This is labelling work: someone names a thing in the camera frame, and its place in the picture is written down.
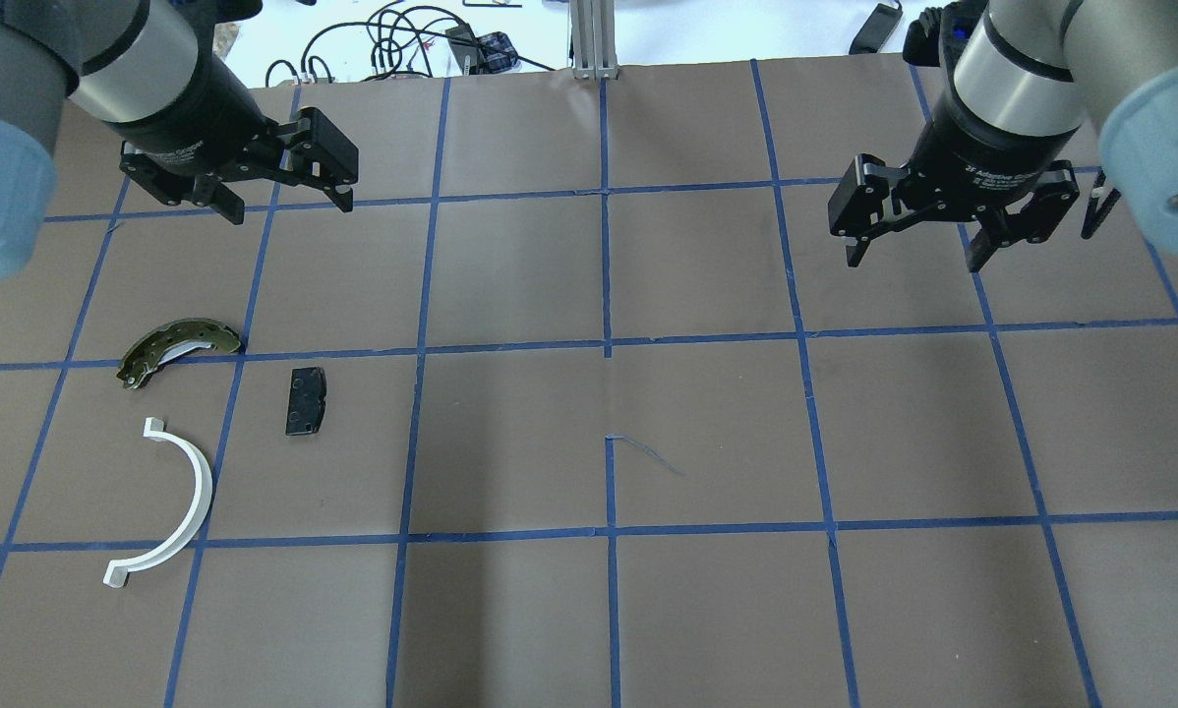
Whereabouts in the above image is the aluminium frame post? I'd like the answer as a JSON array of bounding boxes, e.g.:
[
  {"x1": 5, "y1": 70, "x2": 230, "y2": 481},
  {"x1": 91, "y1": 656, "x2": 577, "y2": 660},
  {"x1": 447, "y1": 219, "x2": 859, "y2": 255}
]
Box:
[{"x1": 567, "y1": 0, "x2": 618, "y2": 81}]

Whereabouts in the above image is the black brake pad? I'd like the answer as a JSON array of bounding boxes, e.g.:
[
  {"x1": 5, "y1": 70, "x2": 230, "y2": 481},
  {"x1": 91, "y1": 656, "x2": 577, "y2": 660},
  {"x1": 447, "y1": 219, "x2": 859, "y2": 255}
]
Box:
[{"x1": 284, "y1": 366, "x2": 327, "y2": 438}]

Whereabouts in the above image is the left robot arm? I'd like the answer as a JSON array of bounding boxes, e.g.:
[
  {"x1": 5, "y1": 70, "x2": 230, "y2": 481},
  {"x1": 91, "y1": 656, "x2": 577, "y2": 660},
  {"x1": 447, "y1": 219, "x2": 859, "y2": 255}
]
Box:
[{"x1": 0, "y1": 1, "x2": 359, "y2": 279}]

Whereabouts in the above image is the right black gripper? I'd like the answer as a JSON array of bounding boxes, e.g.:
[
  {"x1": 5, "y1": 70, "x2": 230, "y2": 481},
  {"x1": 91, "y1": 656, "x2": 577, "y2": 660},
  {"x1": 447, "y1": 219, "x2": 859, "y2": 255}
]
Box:
[{"x1": 828, "y1": 98, "x2": 1080, "y2": 273}]

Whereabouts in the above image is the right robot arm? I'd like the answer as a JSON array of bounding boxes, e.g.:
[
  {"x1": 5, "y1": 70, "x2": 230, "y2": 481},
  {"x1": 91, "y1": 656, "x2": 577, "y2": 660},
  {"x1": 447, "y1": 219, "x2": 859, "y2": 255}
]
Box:
[{"x1": 828, "y1": 1, "x2": 1178, "y2": 272}]

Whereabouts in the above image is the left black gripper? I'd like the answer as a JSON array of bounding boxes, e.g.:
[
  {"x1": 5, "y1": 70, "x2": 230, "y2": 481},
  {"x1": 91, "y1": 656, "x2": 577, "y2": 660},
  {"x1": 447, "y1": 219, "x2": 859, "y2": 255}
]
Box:
[{"x1": 120, "y1": 59, "x2": 359, "y2": 225}]

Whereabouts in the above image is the black power adapter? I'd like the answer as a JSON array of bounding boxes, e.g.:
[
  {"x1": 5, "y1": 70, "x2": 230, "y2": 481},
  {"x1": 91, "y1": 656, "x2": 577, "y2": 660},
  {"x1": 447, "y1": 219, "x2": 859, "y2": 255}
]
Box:
[{"x1": 847, "y1": 1, "x2": 904, "y2": 55}]

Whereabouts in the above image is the green brake shoe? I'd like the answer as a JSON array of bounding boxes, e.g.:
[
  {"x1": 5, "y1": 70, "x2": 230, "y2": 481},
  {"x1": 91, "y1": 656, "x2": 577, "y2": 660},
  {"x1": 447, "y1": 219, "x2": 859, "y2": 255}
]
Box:
[{"x1": 114, "y1": 318, "x2": 244, "y2": 390}]

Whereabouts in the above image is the black cable bundle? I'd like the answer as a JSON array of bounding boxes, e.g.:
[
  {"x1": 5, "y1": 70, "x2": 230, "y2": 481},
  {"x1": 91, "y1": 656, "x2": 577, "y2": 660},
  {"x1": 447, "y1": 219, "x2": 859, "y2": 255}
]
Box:
[{"x1": 265, "y1": 0, "x2": 556, "y2": 88}]

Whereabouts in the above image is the white curved plastic bracket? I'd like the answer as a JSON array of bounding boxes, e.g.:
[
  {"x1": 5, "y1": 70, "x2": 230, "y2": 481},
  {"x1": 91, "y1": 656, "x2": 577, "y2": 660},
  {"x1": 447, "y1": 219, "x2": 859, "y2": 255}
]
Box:
[{"x1": 102, "y1": 417, "x2": 214, "y2": 590}]

